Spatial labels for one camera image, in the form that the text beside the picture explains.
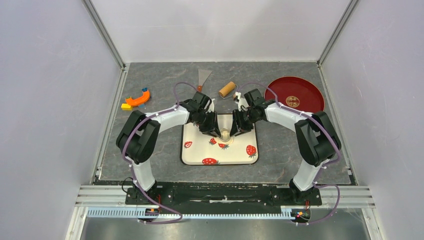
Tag orange curved toy block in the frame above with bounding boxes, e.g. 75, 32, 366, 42
125, 89, 151, 107

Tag wooden dough roller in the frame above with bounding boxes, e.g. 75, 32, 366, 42
218, 81, 238, 99

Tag yellow toy block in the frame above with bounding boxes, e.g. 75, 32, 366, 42
120, 103, 133, 111

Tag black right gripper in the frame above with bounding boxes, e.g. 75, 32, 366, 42
230, 108, 261, 137

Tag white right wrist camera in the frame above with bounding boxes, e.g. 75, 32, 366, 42
232, 91, 249, 111

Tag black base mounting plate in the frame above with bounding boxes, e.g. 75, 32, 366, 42
125, 181, 322, 215

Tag white strawberry print tray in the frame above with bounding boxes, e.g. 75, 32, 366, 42
180, 113, 259, 166

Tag metal scraper with wooden handle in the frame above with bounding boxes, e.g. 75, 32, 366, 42
197, 69, 212, 92

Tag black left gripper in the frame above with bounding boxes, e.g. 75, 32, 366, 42
195, 110, 221, 138

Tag dark red round plate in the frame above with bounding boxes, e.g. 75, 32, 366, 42
264, 76, 325, 113

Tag light blue slotted cable duct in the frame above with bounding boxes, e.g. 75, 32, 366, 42
86, 207, 294, 220

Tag beige dough piece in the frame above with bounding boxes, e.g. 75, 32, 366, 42
219, 128, 234, 144

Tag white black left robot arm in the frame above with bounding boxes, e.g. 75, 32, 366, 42
116, 92, 221, 204

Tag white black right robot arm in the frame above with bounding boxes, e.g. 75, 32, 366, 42
229, 89, 341, 204

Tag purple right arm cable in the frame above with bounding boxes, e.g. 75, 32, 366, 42
236, 82, 343, 227

